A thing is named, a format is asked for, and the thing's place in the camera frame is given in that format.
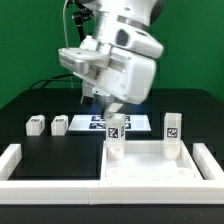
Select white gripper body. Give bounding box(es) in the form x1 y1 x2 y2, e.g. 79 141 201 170
79 47 156 104

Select white U-shaped obstacle fence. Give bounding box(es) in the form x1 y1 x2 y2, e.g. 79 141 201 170
0 143 224 205

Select black cables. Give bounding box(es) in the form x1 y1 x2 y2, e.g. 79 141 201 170
29 73 83 90

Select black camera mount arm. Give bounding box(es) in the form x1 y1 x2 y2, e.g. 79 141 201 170
72 0 93 41

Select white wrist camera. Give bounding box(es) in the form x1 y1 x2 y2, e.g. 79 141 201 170
115 29 164 58

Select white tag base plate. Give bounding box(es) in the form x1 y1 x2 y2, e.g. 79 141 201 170
69 115 151 131

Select white square table top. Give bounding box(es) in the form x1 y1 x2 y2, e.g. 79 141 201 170
100 140 202 181

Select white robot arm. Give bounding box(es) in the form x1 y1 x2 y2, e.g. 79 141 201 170
79 0 164 104

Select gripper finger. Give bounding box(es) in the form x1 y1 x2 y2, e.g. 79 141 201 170
104 102 123 118
81 83 94 106

